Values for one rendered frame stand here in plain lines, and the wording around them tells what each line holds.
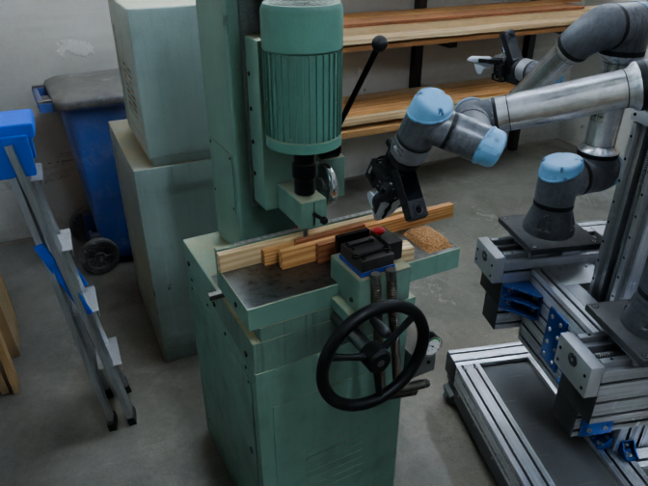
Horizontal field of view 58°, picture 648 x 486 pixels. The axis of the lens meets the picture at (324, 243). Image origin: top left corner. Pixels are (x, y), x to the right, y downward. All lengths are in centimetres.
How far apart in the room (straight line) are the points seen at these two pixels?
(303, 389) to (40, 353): 159
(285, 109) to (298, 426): 82
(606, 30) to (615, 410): 94
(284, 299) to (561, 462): 107
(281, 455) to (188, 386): 92
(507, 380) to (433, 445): 36
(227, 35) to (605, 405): 124
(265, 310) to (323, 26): 62
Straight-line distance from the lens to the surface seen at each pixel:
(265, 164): 146
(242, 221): 161
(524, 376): 228
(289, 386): 150
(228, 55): 146
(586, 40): 174
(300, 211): 139
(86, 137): 303
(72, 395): 260
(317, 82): 126
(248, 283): 140
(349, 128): 362
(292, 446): 165
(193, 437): 230
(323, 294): 138
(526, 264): 187
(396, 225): 162
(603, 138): 189
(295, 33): 124
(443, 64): 444
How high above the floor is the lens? 166
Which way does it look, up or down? 29 degrees down
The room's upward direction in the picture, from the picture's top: straight up
